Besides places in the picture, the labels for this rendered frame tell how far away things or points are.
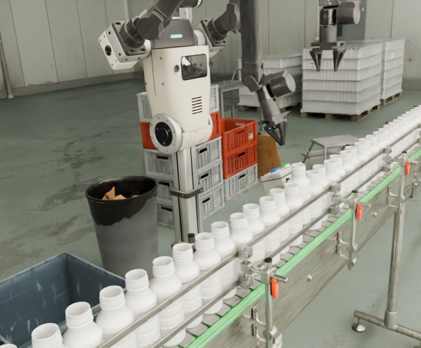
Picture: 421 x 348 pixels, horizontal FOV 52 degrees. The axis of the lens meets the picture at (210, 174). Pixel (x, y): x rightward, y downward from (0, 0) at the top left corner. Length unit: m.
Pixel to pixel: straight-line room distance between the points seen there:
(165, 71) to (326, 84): 6.16
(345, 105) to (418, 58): 4.00
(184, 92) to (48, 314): 0.86
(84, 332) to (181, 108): 1.05
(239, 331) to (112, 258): 1.92
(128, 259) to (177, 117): 1.38
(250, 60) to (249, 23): 0.11
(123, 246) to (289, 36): 10.28
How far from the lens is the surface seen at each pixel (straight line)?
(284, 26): 12.52
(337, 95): 7.57
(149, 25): 1.41
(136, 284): 0.76
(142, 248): 2.79
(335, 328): 2.56
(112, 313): 0.73
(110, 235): 2.74
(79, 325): 0.71
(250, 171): 4.44
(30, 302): 1.38
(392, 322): 2.46
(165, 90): 1.60
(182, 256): 0.82
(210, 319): 0.92
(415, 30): 11.24
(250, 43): 1.34
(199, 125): 1.68
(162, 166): 3.51
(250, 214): 0.99
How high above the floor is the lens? 1.55
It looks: 18 degrees down
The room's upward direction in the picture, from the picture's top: 3 degrees counter-clockwise
